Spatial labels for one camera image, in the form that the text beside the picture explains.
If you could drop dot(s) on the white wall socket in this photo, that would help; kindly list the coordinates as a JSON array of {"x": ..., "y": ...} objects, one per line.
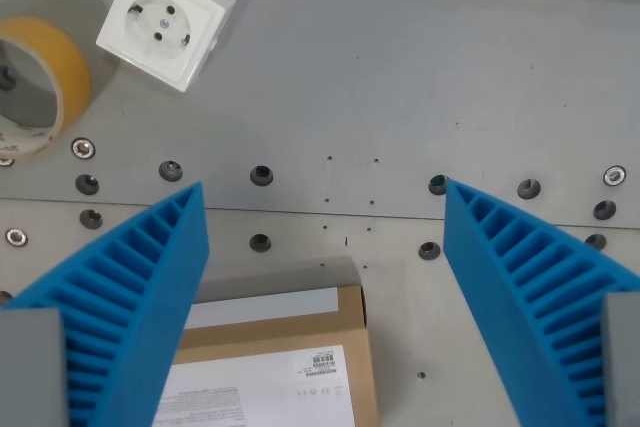
[{"x": 165, "y": 22}]

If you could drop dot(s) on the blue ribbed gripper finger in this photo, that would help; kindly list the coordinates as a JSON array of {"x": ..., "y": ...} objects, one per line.
[
  {"x": 130, "y": 307},
  {"x": 530, "y": 307}
]

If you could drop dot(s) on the silver hex bolt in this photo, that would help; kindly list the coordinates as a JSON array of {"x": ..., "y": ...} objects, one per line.
[
  {"x": 83, "y": 148},
  {"x": 614, "y": 175},
  {"x": 16, "y": 236}
]

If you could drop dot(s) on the brown cardboard box with label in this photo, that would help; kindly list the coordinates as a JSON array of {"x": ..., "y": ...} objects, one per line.
[{"x": 280, "y": 332}]

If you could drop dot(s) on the yellow adhesive tape roll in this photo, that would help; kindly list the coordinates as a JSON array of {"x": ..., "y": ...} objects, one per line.
[{"x": 67, "y": 62}]

